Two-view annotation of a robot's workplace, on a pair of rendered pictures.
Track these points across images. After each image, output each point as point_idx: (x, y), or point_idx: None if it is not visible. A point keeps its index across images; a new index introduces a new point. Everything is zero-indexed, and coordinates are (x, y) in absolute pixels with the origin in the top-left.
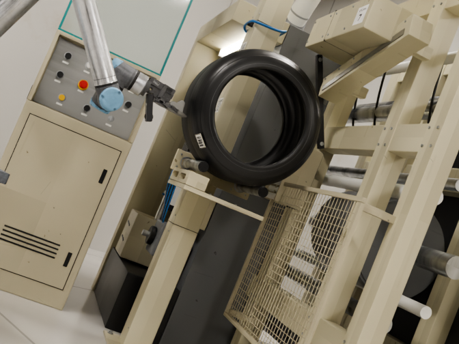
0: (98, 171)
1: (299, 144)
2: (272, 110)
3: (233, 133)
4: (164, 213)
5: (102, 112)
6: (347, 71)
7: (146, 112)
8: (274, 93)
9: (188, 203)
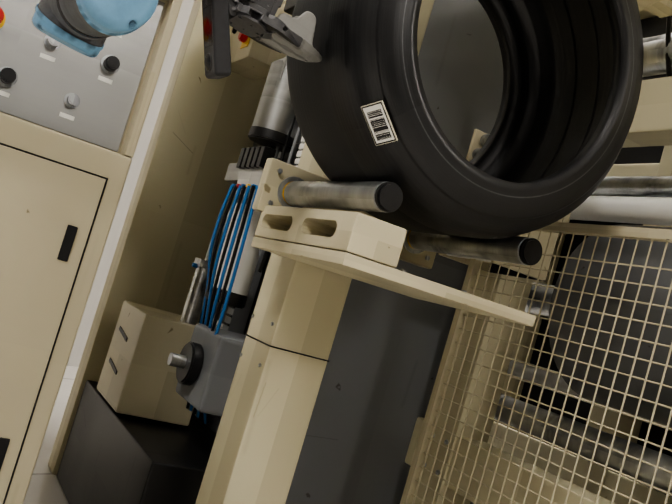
0: (55, 232)
1: (611, 119)
2: (431, 66)
3: None
4: (218, 312)
5: (80, 49)
6: None
7: (211, 48)
8: (488, 8)
9: (302, 292)
